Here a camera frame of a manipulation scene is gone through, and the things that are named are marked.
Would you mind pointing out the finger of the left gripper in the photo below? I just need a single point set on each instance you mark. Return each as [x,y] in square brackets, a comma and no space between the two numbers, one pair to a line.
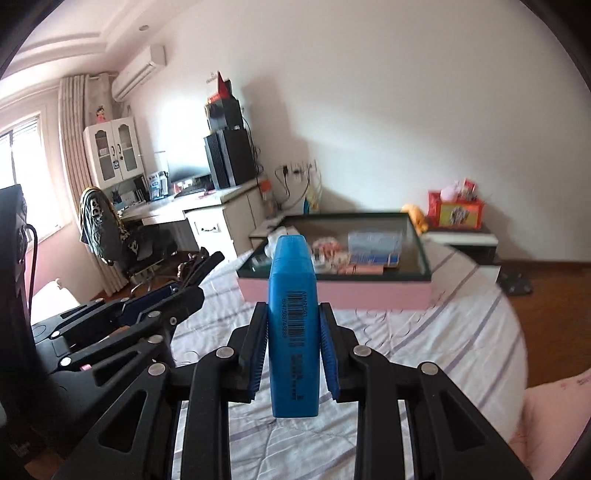
[107,357]
[90,322]

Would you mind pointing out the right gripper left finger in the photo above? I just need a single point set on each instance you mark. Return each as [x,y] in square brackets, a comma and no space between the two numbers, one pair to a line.
[135,437]

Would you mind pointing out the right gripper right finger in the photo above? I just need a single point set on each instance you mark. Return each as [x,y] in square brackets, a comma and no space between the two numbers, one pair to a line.
[413,422]

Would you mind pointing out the blue plastic box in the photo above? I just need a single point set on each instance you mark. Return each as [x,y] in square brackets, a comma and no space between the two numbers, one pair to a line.
[294,330]

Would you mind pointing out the rose gold metal canister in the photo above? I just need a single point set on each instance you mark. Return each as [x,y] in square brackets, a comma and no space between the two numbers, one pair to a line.
[361,269]

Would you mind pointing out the dark jacket on chair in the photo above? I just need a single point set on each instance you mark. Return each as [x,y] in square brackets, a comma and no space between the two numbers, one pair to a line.
[103,232]

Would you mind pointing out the black office chair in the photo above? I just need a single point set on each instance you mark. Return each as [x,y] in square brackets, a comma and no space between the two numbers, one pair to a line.
[146,252]

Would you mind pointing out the pink pillow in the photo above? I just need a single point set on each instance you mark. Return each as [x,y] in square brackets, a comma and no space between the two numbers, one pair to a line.
[553,418]

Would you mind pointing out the striped white bed quilt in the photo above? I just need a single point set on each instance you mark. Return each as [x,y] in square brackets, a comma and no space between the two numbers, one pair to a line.
[469,329]

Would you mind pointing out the white desk with drawers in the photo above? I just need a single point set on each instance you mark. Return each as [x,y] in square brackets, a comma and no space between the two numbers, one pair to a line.
[220,220]

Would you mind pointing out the white glass-door cabinet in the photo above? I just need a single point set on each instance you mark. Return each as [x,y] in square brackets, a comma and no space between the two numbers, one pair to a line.
[113,152]

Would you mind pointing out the computer monitor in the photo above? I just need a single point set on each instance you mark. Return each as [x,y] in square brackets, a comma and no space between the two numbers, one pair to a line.
[184,168]

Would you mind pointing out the black floor scale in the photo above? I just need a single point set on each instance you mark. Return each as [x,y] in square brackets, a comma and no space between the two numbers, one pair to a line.
[514,284]

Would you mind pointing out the pink box with green rim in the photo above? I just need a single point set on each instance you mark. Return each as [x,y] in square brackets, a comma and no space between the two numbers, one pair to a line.
[406,287]

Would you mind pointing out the small doll on cabinet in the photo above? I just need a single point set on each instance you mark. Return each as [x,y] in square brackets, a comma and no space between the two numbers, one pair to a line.
[100,115]

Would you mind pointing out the black computer tower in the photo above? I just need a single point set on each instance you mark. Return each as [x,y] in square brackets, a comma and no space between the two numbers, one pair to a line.
[230,159]

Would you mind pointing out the white paper packet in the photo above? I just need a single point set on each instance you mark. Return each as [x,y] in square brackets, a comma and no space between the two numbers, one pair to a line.
[375,248]

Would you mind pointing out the blue yellow snack bag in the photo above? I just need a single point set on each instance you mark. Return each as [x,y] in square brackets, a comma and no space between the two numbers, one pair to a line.
[312,199]

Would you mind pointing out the orange octopus plush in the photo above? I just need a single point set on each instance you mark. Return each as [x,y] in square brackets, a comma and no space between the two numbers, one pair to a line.
[418,218]

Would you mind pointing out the red storage box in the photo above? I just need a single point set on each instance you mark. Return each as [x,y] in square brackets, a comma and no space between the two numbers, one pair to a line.
[457,214]

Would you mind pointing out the black speaker box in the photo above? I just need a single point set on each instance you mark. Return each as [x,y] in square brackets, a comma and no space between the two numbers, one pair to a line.
[224,113]

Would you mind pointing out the pink plush toy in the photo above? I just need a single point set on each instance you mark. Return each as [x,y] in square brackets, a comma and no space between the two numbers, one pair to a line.
[451,193]

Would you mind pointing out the red triangular paper item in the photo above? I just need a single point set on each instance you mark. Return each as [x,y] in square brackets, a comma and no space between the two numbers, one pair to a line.
[217,88]

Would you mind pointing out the wall power socket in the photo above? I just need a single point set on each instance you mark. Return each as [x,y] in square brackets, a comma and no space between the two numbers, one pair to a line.
[299,171]

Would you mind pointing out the wall air conditioner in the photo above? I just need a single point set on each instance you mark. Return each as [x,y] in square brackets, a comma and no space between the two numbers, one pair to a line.
[147,63]

